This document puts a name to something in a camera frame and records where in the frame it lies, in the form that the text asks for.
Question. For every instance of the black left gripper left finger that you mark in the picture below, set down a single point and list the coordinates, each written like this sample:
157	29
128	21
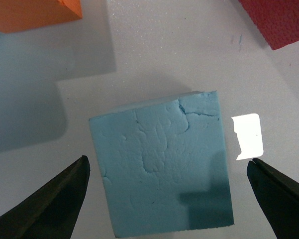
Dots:
52	211

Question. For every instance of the red foam block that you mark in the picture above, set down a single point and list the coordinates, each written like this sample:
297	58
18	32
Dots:
277	20

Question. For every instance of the light blue foam block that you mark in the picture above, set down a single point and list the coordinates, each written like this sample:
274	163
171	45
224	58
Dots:
163	165

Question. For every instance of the orange foam block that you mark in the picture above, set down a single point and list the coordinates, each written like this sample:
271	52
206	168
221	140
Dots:
21	15

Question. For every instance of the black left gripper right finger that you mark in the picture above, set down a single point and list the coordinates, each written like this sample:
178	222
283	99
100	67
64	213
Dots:
278	196

